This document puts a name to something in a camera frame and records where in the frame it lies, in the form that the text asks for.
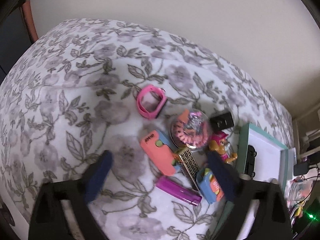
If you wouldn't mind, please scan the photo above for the purple lighter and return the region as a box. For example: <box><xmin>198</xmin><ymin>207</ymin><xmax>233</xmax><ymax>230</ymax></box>
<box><xmin>155</xmin><ymin>176</ymin><xmax>202</xmax><ymax>206</ymax></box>

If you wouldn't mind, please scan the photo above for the black power adapter cube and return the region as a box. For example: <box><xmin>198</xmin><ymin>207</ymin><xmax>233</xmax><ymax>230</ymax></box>
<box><xmin>209</xmin><ymin>111</ymin><xmax>234</xmax><ymax>133</ymax></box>

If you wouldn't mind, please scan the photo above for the coral toy phone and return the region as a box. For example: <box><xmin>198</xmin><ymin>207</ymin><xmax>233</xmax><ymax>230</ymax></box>
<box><xmin>140</xmin><ymin>129</ymin><xmax>180</xmax><ymax>176</ymax></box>

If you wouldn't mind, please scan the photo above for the white teal-rimmed box tray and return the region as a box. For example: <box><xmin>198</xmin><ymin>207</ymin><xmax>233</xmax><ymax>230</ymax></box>
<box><xmin>215</xmin><ymin>122</ymin><xmax>297</xmax><ymax>240</ymax></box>

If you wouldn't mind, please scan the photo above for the black charger block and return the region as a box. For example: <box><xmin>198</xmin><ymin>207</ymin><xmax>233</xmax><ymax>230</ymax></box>
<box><xmin>293</xmin><ymin>162</ymin><xmax>309</xmax><ymax>176</ymax></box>

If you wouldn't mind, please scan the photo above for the orange pink cartoon figure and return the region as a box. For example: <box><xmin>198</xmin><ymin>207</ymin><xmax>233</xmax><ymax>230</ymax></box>
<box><xmin>209</xmin><ymin>131</ymin><xmax>238</xmax><ymax>164</ymax></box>

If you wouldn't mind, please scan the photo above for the clear capsule with pink toy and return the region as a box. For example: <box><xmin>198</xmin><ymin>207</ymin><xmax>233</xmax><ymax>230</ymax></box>
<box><xmin>170</xmin><ymin>109</ymin><xmax>213</xmax><ymax>152</ymax></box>

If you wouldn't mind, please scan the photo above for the floral grey white bedspread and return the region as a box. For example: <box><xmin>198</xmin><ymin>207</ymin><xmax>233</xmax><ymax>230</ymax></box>
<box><xmin>1</xmin><ymin>19</ymin><xmax>293</xmax><ymax>239</ymax></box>

